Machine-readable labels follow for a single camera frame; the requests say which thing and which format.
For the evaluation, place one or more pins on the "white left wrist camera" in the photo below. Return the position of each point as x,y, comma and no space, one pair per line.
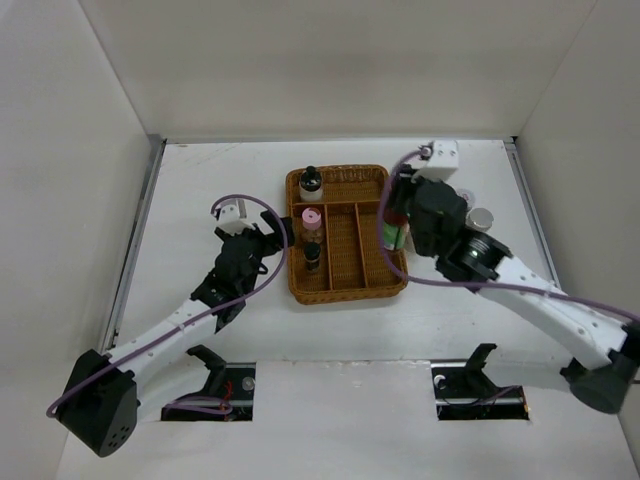
231,216

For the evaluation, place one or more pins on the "black cap white powder bottle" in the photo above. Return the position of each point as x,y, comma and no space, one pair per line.
311,185

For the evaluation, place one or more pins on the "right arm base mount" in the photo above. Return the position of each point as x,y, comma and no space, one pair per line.
463,392

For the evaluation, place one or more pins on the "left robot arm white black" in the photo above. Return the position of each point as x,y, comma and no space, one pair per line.
103,394

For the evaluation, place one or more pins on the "brown wicker divided basket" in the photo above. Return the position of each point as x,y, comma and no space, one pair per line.
351,266

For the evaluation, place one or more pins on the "silver lid blue label jar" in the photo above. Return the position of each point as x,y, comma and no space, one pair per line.
480,219

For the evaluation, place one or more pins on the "red sauce bottle yellow cap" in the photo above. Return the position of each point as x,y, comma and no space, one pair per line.
395,230

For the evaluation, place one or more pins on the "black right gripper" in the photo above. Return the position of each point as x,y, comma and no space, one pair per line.
402,186

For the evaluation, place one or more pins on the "black cap pepper shaker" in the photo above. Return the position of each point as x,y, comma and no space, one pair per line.
312,253

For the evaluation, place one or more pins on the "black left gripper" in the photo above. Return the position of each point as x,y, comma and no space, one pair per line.
274,225

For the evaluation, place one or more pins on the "red label white lid jar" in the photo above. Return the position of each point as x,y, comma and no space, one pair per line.
468,196

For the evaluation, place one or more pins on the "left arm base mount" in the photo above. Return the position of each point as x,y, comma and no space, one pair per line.
226,394

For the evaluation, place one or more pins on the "pink cap spice jar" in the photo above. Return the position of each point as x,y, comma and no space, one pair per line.
312,226

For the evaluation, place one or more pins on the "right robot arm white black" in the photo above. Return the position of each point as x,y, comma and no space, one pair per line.
601,341

